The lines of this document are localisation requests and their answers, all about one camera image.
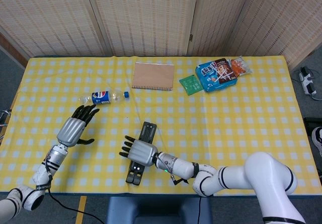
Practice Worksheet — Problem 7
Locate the yellow white checkered tablecloth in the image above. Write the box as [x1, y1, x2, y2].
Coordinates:
[0, 55, 319, 197]

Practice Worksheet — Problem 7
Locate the black white sneaker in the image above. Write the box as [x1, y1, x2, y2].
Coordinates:
[311, 127, 322, 157]

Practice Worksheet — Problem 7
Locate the clear Pepsi plastic bottle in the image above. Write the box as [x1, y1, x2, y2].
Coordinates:
[78, 90, 130, 106]

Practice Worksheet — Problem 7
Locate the black folding laptop stand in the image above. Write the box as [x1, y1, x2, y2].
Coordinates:
[125, 121, 158, 186]

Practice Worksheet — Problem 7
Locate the woven folding screen panel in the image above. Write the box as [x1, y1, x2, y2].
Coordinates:
[226, 0, 322, 68]
[187, 0, 252, 56]
[83, 0, 201, 57]
[0, 0, 113, 58]

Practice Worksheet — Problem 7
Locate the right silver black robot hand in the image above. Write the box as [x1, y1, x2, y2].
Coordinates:
[119, 135, 159, 167]

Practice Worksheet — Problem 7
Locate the green flat packet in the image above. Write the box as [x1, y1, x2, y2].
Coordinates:
[179, 74, 203, 96]

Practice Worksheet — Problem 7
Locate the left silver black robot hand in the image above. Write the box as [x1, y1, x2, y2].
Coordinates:
[56, 105, 101, 148]

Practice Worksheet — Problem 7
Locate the orange snack bag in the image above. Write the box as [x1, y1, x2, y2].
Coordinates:
[230, 55, 253, 78]

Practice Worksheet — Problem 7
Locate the blue brown cookie package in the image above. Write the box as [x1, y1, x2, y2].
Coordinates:
[195, 58, 238, 93]

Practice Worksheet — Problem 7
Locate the brown spiral notebook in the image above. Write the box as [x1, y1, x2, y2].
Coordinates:
[131, 62, 175, 92]

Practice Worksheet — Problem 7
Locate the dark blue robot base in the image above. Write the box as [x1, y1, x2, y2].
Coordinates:
[105, 196, 213, 224]

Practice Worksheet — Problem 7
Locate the white power strip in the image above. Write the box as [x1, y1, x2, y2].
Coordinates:
[298, 67, 318, 96]

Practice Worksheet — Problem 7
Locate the yellow floor tape strip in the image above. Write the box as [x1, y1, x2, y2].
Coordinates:
[75, 195, 88, 224]

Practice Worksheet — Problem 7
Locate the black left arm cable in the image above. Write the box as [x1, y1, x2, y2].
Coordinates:
[47, 191, 106, 224]

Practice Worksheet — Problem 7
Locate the metal tube frame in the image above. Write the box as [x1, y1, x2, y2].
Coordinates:
[0, 109, 13, 127]

